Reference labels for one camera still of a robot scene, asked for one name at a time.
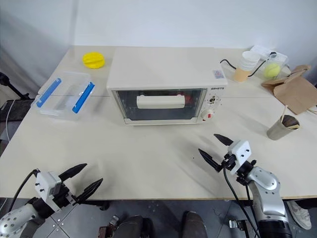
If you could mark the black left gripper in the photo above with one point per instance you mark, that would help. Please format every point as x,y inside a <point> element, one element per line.
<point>65,197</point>

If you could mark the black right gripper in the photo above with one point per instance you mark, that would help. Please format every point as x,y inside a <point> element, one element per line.
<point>227,162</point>

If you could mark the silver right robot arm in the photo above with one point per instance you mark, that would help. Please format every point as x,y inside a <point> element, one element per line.
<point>268,196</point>

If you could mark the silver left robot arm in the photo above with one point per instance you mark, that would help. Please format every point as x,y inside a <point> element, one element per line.
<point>15,220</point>

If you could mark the white knob with red indicator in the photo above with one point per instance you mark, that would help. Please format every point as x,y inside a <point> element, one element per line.
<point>208,114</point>

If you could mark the oven knob with black centre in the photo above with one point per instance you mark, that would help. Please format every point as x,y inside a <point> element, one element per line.
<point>212,100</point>

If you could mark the red object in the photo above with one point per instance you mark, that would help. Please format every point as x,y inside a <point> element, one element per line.
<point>189,98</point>

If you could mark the cream toaster oven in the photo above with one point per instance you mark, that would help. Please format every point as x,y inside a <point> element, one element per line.
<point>161,67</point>

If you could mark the metal cup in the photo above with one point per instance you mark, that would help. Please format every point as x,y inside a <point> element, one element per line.
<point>277,131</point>

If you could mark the dark rounded shape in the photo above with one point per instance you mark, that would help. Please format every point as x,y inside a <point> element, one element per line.
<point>194,224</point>
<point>132,226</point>

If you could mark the red white warning sticker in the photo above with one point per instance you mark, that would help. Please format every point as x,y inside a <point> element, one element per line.
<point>218,74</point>

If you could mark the wooden stick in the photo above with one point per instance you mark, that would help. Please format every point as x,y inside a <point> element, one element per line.
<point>283,112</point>

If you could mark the brown paper cup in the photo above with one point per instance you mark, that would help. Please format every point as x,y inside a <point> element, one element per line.
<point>241,75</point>

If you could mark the clear container with blue clips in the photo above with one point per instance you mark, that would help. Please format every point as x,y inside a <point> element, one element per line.
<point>63,94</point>

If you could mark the white paper cup stack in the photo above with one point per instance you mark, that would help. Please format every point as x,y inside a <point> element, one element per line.
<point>249,59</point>

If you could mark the yellow-green tennis ball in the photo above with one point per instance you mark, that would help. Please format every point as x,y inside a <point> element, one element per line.
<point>272,70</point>

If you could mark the brown paper bag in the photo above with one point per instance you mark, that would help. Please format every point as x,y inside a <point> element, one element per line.
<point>294,91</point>

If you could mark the black floor case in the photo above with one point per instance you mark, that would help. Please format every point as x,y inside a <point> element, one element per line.
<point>16,107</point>

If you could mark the white shoe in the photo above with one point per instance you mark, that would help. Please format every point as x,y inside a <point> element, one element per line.
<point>300,214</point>

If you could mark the white power strip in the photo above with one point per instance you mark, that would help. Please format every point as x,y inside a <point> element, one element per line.
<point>260,49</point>

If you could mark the clear plastic box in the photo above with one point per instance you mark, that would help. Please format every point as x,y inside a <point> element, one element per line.
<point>282,59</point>

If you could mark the black tripod stand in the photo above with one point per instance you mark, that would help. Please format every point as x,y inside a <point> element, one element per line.
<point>12,85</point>

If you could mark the yellow ridged round toy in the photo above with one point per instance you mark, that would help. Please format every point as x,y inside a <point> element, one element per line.
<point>93,60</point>

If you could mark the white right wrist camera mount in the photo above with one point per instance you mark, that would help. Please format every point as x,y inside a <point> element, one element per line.
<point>239,153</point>

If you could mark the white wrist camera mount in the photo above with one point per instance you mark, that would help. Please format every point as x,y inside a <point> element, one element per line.
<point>239,153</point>
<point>47,184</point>

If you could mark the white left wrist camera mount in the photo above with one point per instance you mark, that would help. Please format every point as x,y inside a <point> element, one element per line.
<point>47,184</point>

